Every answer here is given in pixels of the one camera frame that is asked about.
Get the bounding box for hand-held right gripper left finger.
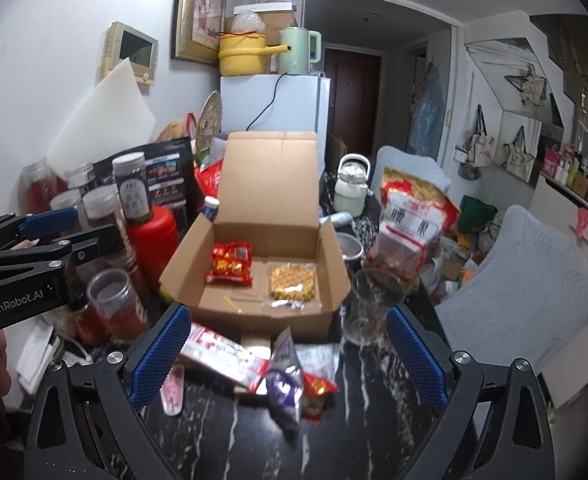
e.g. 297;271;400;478
24;302;195;480

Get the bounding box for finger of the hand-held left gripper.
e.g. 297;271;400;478
0;207;80;253
0;224;120;273

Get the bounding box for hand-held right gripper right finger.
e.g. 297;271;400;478
385;304;557;480

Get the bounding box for pink snack packet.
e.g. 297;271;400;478
160;362;187;417

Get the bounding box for red white snack packet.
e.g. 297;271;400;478
179;322;269;396

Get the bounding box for small red gold packet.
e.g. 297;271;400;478
301;372;339;425

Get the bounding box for purple snack packet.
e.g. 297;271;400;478
264;327;305;448

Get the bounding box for brown cardboard box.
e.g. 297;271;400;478
159;131;352;346

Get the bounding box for clear jar red contents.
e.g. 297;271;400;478
24;156;67;218

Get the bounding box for clear plastic nut jar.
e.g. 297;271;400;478
82;184;127;241

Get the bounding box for small clear plastic jar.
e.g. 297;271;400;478
66;162;97;193

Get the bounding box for red canister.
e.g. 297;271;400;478
126;205;179;293

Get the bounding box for stack of white papers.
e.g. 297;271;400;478
16;320;74;396

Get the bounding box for open clear plastic jar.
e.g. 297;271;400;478
86;268;149;345

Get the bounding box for clear drinking glass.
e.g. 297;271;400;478
344;267;409;346

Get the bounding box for dark-label plastic jar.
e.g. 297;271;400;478
112;152;153;226

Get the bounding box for black snack bag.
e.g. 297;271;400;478
92;136;195;241

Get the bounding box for white foam board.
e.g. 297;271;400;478
46;57;157;176

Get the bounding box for red yellow candy packet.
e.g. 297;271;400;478
204;241;253;286

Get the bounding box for clear white-label nut bag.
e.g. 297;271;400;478
366;192;450;291

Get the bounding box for red gift bag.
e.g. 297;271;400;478
194;160;225;201

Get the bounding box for tan paper bag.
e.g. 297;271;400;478
154;117;191;143

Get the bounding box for clear waffle cookie packet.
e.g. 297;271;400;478
263;260;322;311

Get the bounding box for white printed paper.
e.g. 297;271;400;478
208;134;231;161

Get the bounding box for green bag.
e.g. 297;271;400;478
459;195;497;233

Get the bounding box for silver bottle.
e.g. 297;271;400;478
319;211;355;228

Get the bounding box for round woven plate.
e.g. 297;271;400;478
196;91;223;153

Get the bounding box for white thermos kettle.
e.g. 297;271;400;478
334;154;375;217

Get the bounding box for yellow red snack bag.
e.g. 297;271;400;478
379;167;462;241

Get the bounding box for beige tote bag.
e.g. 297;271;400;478
501;125;540;183
466;105;495;168

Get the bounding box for yellow cooking pot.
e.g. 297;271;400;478
218;31;295;77

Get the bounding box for white fridge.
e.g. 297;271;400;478
220;74;332;171

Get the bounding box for row of small bottles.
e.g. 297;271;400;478
539;140;588;211

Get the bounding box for blue plastic cover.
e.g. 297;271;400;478
406;65;450;161

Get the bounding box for gold framed picture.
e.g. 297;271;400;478
171;0;229;65

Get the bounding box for dark brown door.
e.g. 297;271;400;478
324;46;382;158

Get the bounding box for clear plastic bag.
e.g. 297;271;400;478
233;9;265;36

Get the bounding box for light green electric kettle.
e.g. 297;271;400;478
278;26;322;76

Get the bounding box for cardboard storage box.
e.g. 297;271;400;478
224;2;299;48

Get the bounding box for white stair cabinet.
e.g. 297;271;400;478
464;37;575;201

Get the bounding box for beige wall intercom panel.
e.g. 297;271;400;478
98;21;159;86

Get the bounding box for black power cable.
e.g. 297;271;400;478
246;72;287;132

